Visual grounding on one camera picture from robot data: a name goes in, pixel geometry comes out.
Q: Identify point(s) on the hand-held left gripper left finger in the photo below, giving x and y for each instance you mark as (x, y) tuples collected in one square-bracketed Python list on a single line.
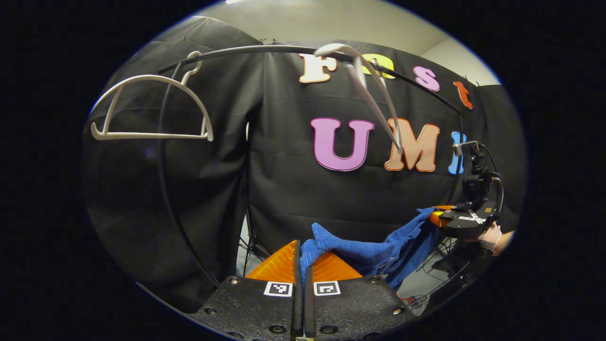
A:
[(297, 303)]

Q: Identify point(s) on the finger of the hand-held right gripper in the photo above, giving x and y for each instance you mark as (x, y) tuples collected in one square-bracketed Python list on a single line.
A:
[(445, 208), (468, 227)]

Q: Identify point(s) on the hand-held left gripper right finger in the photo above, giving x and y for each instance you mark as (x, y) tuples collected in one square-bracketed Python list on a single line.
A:
[(309, 308)]

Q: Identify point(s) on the white hanger with taped hook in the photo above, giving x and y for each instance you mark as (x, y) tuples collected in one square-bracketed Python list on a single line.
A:
[(331, 48)]

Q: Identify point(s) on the white plastic hanger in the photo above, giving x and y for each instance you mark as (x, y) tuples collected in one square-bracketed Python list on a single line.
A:
[(151, 135)]

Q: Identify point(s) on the black tripod stand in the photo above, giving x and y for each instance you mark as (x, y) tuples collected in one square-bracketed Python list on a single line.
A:
[(251, 237)]

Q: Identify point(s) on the black backdrop cloth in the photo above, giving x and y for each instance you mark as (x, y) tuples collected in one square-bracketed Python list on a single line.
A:
[(284, 189)]

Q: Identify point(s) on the black clothes rail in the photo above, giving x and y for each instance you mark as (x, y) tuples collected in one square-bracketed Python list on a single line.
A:
[(246, 49)]

